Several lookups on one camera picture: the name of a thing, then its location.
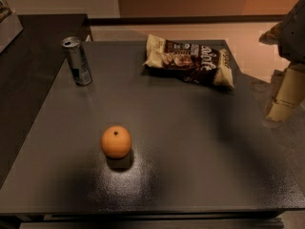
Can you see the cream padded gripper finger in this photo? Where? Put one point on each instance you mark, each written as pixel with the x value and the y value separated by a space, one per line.
pixel 289 94

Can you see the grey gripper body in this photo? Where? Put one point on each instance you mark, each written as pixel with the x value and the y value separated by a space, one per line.
pixel 294 37

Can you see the silver redbull can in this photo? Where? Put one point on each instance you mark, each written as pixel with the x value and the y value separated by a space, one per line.
pixel 75 54

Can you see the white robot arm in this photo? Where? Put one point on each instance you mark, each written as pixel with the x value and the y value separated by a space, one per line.
pixel 289 36

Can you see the brown and cream chip bag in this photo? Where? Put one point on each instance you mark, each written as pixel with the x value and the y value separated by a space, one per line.
pixel 192 63

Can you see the orange fruit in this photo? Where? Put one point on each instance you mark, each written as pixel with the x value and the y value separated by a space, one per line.
pixel 116 142

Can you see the grey box with items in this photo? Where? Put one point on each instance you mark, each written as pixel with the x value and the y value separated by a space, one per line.
pixel 10 25

